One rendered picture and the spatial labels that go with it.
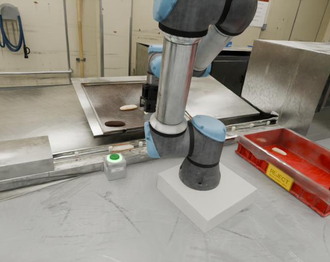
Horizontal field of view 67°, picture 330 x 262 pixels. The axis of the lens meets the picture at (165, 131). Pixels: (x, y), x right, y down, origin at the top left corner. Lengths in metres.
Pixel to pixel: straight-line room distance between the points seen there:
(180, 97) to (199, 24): 0.19
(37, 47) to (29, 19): 0.40
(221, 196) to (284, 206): 0.27
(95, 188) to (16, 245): 0.29
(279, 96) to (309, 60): 0.25
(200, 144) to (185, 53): 0.30
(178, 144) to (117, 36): 3.91
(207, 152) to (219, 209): 0.18
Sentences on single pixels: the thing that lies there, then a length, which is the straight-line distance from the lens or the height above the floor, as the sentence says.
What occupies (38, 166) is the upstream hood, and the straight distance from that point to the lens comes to 0.98.
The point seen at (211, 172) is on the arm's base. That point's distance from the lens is 0.86.
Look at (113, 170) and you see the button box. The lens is 0.96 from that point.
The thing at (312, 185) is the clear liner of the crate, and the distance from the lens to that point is 1.04.
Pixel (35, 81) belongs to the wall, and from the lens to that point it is 4.79.
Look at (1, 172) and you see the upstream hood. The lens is 0.99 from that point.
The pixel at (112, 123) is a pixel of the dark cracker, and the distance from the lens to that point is 1.23.
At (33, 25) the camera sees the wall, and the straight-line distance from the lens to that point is 4.64.
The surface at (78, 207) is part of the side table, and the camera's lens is 0.90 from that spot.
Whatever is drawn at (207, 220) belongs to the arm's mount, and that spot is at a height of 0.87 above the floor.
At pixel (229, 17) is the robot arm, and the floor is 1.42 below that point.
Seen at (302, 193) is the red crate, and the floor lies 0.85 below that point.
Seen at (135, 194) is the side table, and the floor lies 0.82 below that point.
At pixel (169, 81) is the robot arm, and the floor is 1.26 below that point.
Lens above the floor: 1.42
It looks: 26 degrees down
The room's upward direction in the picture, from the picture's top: 6 degrees clockwise
